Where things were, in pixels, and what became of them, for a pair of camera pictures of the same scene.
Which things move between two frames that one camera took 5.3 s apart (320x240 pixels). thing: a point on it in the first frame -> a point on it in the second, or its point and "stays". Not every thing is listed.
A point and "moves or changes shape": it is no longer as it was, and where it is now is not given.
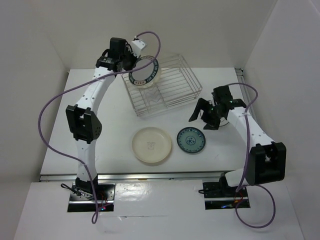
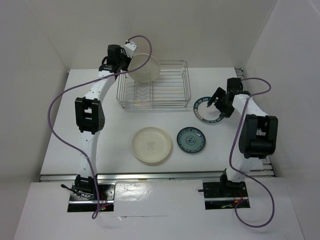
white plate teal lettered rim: (147, 75) moves or changes shape
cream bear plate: (151, 144) stays
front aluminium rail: (73, 177) stays
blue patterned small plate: (190, 140) stays
